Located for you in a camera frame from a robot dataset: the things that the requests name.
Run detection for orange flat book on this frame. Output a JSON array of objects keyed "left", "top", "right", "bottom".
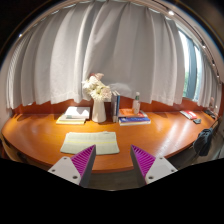
[{"left": 119, "top": 108, "right": 147, "bottom": 117}]

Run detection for pale green folded towel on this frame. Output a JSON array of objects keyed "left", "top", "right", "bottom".
[{"left": 60, "top": 131, "right": 120, "bottom": 155}]

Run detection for blue flat book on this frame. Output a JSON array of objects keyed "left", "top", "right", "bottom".
[{"left": 119, "top": 117, "right": 151, "bottom": 126}]

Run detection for window with frame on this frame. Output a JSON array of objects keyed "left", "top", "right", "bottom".
[{"left": 179, "top": 31, "right": 202, "bottom": 101}]

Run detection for white flower bouquet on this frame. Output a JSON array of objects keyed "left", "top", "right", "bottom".
[{"left": 83, "top": 73, "right": 112, "bottom": 102}]

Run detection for small black device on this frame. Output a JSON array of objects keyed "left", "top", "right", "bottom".
[{"left": 193, "top": 119, "right": 201, "bottom": 124}]

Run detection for white ceramic vase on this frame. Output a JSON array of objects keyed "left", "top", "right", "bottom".
[{"left": 92, "top": 100, "right": 106, "bottom": 123}]

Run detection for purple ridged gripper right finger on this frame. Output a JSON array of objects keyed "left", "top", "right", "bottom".
[{"left": 130, "top": 145, "right": 177, "bottom": 185}]

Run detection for white pleated curtain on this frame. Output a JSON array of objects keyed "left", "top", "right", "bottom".
[{"left": 6, "top": 1, "right": 221, "bottom": 109}]

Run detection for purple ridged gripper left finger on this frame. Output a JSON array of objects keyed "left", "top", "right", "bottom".
[{"left": 49, "top": 145, "right": 96, "bottom": 187}]

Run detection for upright standing books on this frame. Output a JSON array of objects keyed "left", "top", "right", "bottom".
[{"left": 111, "top": 91, "right": 120, "bottom": 123}]

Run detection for red book on right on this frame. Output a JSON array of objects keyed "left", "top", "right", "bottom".
[{"left": 181, "top": 111, "right": 197, "bottom": 120}]

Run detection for cream flat book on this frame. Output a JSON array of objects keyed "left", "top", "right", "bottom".
[{"left": 56, "top": 114, "right": 85, "bottom": 125}]

